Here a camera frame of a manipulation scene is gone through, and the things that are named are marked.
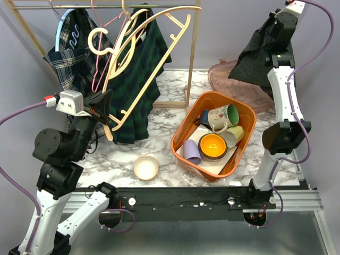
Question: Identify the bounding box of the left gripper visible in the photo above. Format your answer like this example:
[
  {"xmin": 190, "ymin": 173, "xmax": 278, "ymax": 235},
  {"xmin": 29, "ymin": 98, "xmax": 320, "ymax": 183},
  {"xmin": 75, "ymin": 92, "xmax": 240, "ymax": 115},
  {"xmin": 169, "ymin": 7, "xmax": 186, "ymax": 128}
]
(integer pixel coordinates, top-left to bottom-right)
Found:
[{"xmin": 69, "ymin": 88, "xmax": 113, "ymax": 159}]

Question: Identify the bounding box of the navy beige plaid skirt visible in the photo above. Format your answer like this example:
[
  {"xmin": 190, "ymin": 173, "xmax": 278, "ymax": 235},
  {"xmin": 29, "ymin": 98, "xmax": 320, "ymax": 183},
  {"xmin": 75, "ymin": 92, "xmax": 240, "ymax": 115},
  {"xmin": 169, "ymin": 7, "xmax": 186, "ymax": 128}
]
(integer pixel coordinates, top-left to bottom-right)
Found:
[{"xmin": 44, "ymin": 9, "xmax": 115, "ymax": 139}]

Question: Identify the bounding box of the green plaid skirt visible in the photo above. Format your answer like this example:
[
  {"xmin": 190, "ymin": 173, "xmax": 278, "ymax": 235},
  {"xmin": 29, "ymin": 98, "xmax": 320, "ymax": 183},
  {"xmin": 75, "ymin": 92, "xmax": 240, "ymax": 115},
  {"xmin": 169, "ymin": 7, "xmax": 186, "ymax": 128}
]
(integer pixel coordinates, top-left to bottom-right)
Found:
[{"xmin": 107, "ymin": 20, "xmax": 168, "ymax": 144}]

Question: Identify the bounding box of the white bowl on table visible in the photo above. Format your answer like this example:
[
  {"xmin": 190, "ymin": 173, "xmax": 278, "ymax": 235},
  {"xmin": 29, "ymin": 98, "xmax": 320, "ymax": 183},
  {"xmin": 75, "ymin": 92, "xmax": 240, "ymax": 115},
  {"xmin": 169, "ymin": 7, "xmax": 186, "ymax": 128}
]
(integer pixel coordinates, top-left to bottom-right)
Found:
[{"xmin": 133, "ymin": 155, "xmax": 159, "ymax": 181}]

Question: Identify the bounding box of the pale yellow cup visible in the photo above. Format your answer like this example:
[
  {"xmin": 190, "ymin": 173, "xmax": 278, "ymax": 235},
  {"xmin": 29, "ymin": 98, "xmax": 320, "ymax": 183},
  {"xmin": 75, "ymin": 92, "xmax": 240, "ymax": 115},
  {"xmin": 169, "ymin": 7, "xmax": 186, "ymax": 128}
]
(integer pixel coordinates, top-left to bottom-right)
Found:
[{"xmin": 221, "ymin": 126, "xmax": 244, "ymax": 148}]

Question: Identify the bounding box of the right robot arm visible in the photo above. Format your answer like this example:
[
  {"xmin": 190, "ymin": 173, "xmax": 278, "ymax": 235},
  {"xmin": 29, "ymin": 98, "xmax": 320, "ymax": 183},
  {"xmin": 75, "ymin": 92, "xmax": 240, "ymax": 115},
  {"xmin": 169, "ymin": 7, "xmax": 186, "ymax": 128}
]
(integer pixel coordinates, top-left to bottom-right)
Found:
[{"xmin": 238, "ymin": 4, "xmax": 311, "ymax": 208}]

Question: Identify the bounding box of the dark blue mug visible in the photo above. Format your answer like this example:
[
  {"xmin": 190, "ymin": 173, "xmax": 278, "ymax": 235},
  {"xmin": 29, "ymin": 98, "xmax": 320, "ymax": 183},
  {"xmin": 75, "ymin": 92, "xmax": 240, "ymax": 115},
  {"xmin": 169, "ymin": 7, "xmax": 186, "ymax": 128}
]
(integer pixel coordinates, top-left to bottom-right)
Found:
[{"xmin": 195, "ymin": 110, "xmax": 210, "ymax": 129}]

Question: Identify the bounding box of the floral green-inside mug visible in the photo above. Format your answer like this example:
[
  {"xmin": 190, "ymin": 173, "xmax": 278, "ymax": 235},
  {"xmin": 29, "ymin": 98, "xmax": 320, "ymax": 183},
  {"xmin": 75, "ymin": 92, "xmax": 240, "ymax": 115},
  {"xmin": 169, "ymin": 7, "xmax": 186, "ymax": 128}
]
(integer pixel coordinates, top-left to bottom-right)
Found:
[{"xmin": 208, "ymin": 104, "xmax": 240, "ymax": 134}]

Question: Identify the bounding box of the wooden hanger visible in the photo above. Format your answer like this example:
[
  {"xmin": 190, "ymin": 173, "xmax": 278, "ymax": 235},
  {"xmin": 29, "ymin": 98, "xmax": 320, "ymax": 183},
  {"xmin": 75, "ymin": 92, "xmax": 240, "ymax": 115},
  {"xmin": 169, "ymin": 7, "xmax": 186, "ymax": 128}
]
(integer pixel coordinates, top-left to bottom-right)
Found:
[
  {"xmin": 106, "ymin": 0, "xmax": 148, "ymax": 80},
  {"xmin": 88, "ymin": 5, "xmax": 201, "ymax": 143}
]

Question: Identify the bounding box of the lavender cup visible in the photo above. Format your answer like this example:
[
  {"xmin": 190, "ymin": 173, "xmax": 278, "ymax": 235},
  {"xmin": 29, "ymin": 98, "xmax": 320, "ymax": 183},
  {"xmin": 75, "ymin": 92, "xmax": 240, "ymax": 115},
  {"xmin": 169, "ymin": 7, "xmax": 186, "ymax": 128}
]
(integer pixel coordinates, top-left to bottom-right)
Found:
[{"xmin": 182, "ymin": 139, "xmax": 201, "ymax": 165}]

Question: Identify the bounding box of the pink wire hanger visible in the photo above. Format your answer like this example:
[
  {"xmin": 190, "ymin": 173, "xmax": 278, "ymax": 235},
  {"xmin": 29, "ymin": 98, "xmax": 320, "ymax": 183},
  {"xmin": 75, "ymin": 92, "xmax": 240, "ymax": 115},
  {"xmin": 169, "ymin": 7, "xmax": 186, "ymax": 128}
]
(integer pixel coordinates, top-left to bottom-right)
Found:
[{"xmin": 90, "ymin": 0, "xmax": 124, "ymax": 93}]

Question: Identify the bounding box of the wooden clothes rack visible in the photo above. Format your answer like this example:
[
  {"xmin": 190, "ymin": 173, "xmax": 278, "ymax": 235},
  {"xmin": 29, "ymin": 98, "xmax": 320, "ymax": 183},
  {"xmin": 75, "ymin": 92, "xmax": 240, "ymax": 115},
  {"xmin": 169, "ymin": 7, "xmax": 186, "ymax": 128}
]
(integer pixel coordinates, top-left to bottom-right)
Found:
[{"xmin": 3, "ymin": 1, "xmax": 201, "ymax": 109}]

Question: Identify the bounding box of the light blue hanger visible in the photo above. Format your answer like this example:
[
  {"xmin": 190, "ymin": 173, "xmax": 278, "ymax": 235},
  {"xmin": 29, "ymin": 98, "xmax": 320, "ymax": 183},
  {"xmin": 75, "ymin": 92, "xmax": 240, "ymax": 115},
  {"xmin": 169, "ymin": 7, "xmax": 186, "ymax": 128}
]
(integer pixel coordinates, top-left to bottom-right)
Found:
[{"xmin": 55, "ymin": 8, "xmax": 75, "ymax": 52}]

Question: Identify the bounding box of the dark grey dotted skirt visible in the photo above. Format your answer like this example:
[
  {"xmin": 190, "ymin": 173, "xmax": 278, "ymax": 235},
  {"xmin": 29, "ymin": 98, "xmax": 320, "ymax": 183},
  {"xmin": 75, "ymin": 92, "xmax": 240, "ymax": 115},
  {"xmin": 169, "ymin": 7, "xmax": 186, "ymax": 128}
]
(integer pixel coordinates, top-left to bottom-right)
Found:
[{"xmin": 228, "ymin": 18, "xmax": 277, "ymax": 90}]

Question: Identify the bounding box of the white plate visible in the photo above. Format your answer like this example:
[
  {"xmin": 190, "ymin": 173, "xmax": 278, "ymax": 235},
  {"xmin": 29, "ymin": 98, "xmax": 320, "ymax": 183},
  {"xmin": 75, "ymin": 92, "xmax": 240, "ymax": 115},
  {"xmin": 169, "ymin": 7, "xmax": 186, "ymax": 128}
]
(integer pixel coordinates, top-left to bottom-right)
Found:
[{"xmin": 177, "ymin": 125, "xmax": 238, "ymax": 175}]

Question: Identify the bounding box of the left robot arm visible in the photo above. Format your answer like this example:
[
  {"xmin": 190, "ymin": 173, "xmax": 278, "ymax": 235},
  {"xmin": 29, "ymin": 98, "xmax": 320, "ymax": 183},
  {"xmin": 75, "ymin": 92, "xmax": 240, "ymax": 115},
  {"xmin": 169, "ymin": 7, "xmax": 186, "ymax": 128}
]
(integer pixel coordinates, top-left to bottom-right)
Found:
[{"xmin": 9, "ymin": 90, "xmax": 118, "ymax": 254}]

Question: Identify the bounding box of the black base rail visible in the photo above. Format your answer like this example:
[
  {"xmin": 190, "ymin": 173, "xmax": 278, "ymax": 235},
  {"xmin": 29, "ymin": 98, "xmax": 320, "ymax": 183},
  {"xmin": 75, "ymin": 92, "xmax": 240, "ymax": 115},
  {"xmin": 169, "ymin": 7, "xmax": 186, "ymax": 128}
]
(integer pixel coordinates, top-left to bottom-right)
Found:
[{"xmin": 85, "ymin": 185, "xmax": 276, "ymax": 222}]

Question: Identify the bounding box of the yellow bowl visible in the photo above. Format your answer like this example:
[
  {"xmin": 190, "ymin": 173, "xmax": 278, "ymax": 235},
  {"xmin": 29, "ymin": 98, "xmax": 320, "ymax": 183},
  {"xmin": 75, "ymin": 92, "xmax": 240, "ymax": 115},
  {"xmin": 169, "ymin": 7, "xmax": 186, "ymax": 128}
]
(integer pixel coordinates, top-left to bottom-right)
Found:
[{"xmin": 198, "ymin": 133, "xmax": 228, "ymax": 160}]

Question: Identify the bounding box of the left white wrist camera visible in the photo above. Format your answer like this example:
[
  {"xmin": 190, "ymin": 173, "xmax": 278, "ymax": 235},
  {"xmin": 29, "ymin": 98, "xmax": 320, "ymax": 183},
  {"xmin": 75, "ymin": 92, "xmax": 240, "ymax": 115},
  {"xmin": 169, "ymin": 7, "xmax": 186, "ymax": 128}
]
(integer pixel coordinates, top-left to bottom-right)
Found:
[{"xmin": 56, "ymin": 90, "xmax": 90, "ymax": 117}]

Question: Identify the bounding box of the orange plastic bin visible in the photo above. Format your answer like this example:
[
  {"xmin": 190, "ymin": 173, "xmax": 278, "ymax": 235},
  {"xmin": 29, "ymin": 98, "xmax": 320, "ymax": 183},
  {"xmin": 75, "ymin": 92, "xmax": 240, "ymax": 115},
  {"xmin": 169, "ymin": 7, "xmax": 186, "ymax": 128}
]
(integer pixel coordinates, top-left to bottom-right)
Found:
[{"xmin": 171, "ymin": 91, "xmax": 257, "ymax": 182}]

